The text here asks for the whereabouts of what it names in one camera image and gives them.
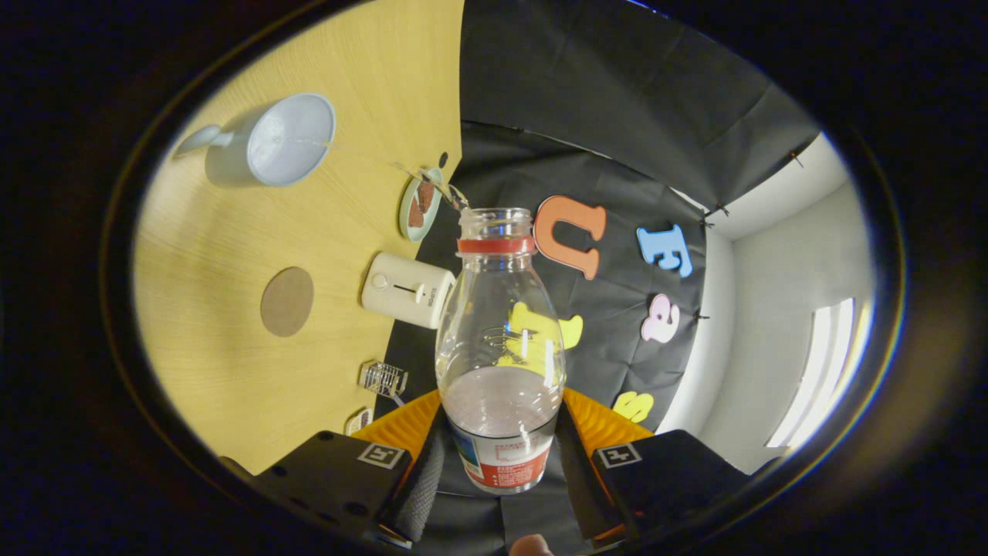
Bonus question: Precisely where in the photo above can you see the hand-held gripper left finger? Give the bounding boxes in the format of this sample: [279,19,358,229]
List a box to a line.
[220,388,452,551]

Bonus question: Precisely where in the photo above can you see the round brown coaster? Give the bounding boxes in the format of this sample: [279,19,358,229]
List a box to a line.
[260,266,315,337]

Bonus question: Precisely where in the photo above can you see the long ceiling light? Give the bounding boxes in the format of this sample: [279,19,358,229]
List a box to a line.
[766,298,858,449]

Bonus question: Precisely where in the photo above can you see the white toaster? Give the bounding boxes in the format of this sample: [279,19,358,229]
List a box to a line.
[361,252,456,331]

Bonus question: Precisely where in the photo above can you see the white cup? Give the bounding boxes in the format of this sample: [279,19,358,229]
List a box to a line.
[174,93,337,188]

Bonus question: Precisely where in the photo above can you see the small wire basket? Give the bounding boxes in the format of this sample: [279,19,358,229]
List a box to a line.
[359,361,408,399]

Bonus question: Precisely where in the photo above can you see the brown food pieces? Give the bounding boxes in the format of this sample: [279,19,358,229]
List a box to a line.
[408,180,436,229]

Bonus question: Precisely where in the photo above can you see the clear juice bottle red label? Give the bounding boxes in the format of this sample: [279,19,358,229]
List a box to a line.
[435,207,567,495]

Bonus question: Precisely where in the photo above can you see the small pale green plate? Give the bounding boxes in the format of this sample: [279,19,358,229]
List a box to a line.
[398,167,444,243]

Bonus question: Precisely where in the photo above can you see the wooden table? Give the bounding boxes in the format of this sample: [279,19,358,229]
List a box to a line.
[133,0,465,476]

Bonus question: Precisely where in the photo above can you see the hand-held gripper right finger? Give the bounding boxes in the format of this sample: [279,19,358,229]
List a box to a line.
[556,386,753,551]

